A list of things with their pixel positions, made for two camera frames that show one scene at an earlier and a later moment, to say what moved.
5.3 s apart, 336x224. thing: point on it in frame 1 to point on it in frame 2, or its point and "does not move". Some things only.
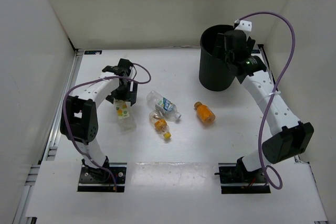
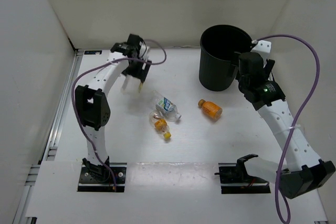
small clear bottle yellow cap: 158,121 does not move
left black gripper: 129,96 to 140,73
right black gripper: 220,44 to 268,68
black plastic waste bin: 214,74 does not move
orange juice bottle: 204,113 to 211,110
